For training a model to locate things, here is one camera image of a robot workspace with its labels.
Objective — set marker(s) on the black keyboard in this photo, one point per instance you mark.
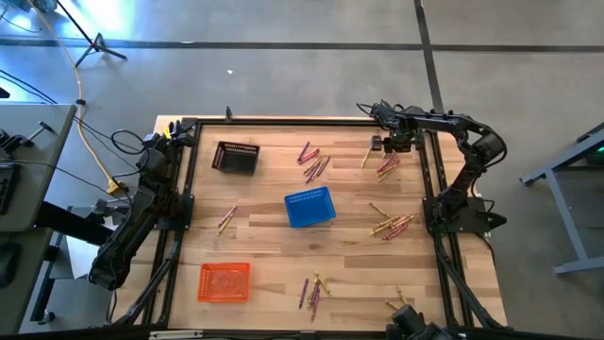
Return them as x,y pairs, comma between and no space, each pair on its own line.
8,186

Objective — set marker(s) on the silver metal bracket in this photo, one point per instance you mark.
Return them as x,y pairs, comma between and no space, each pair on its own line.
174,334

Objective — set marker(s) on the black aluminium table frame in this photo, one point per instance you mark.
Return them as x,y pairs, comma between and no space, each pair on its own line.
283,122

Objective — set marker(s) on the black desk clamp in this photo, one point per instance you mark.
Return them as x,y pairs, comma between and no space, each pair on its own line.
19,139

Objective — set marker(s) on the black desk pad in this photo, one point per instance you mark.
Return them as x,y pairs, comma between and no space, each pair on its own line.
9,264

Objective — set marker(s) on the black bulky device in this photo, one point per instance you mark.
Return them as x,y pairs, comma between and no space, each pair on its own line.
415,326

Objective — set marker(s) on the grey-blue table frame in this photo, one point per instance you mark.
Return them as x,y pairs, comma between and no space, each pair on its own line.
580,265

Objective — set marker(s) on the grey desk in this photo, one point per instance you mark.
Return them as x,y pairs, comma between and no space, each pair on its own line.
19,283
33,165

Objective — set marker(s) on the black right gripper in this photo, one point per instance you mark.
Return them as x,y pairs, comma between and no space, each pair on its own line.
400,139

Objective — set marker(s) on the black tripod stand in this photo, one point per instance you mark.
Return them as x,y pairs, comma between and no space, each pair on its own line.
96,45

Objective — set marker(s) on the black plastic basket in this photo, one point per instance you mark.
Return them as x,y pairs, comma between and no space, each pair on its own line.
236,158

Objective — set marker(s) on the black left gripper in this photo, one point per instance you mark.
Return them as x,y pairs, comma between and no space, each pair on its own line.
167,156

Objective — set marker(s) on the black desk leg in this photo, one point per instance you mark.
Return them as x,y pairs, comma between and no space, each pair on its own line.
71,226

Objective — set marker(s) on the orange plastic basket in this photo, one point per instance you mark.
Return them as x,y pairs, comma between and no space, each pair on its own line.
224,282

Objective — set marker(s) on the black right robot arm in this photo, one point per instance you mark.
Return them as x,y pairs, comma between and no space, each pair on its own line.
453,124

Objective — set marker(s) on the white paper sheet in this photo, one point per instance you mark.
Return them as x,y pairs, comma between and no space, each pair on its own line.
78,257

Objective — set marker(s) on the yellow tape tag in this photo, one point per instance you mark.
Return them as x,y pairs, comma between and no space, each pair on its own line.
167,133

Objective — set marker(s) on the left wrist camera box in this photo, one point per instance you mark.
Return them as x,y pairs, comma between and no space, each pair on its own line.
151,139

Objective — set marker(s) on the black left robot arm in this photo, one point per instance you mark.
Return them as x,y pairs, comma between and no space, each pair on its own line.
127,236

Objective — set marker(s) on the black frame clamp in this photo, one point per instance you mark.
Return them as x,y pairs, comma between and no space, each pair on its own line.
229,113

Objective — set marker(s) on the blue plastic basket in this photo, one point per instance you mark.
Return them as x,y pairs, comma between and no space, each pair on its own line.
310,207

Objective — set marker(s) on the purple crayon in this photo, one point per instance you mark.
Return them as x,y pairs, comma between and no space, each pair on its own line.
303,293
315,306
304,151
313,175
323,166

